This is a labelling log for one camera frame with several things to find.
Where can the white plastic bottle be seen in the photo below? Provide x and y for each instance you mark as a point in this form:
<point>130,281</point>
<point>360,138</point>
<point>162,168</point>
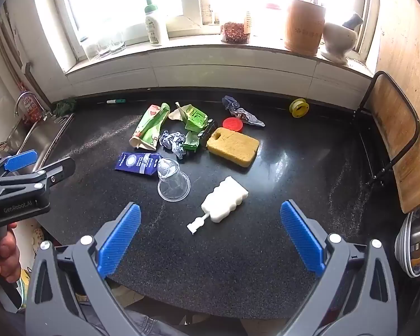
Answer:
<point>225,196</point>

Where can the blue and white paper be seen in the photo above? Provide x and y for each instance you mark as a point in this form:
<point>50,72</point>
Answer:
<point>173,141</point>

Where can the jar of dried red chilies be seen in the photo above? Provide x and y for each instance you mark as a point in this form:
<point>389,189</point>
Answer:
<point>235,33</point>

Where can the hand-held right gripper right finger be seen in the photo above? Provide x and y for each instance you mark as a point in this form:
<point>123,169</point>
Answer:
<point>301,238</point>

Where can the steel sink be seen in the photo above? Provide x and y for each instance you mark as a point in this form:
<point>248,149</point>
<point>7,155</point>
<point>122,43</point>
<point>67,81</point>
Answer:
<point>35,140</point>

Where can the clear drinking glass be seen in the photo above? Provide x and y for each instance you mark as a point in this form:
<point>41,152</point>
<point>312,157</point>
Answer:
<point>90,49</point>
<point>117,43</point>
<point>105,48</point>

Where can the stack of bowls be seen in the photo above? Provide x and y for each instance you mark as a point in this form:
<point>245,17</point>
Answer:
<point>406,248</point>

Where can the blue grey wrapper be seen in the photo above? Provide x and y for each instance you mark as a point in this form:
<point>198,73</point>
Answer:
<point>243,113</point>

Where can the white bottle with green cap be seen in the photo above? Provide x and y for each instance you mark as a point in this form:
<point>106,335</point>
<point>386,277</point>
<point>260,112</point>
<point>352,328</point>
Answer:
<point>155,28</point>

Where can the red label bottle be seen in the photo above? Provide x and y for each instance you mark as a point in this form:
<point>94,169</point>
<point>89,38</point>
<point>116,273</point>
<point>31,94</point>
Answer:
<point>32,112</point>

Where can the chrome faucet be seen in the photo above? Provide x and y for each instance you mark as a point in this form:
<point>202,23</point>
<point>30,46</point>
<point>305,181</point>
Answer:
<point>19,99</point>

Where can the green and black toy truck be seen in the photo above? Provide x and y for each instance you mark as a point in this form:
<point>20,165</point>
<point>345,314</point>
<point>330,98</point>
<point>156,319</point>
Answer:
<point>196,141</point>

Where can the wooden cutting board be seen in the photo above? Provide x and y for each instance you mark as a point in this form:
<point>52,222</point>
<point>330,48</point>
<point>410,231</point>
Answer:
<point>399,129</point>

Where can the white stone mortar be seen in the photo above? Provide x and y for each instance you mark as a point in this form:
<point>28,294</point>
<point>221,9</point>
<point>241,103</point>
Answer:
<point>337,40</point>

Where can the torn green carton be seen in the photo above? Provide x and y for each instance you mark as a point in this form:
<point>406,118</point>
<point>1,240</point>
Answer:
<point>194,117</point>

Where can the dark blue packet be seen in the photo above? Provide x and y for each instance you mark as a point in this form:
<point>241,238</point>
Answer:
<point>134,162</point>

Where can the person's left hand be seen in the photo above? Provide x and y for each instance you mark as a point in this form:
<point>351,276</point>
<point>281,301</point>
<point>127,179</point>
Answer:
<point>8,252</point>

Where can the red round lid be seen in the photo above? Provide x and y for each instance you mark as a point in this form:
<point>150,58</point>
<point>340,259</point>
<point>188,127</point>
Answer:
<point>232,124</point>

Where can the bamboo canister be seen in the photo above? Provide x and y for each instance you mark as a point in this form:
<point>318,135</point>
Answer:
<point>302,28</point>

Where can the white stone pestle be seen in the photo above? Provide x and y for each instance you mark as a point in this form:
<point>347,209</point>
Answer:
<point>353,21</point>

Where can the yellow sponge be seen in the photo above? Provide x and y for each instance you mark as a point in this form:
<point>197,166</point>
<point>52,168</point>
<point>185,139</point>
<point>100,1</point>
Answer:
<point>232,145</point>

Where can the green and white pen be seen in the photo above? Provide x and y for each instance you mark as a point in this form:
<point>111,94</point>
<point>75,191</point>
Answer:
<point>116,101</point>

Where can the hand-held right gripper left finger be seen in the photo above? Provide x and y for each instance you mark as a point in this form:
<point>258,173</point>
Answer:
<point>120,238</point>

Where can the clear plastic cup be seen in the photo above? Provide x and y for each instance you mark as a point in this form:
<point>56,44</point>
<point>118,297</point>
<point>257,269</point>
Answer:
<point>173,182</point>

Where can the green and pink carton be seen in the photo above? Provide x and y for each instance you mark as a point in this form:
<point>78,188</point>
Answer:
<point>148,127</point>

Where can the green scouring pad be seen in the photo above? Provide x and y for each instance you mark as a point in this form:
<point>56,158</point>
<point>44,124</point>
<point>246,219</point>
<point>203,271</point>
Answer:
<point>64,106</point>

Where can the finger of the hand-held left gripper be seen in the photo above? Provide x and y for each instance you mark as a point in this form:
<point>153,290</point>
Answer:
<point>61,169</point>
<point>21,159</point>

